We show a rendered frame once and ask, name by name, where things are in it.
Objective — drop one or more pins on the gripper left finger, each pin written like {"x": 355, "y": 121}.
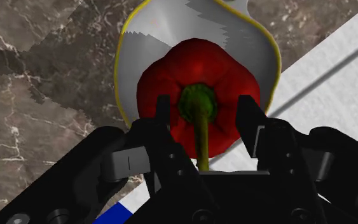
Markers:
{"x": 163, "y": 145}

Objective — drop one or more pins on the red bell pepper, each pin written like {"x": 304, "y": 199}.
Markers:
{"x": 200, "y": 65}

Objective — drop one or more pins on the white bowl with yellow rim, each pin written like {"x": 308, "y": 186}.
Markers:
{"x": 154, "y": 40}

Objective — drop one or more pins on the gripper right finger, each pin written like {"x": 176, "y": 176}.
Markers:
{"x": 274, "y": 139}

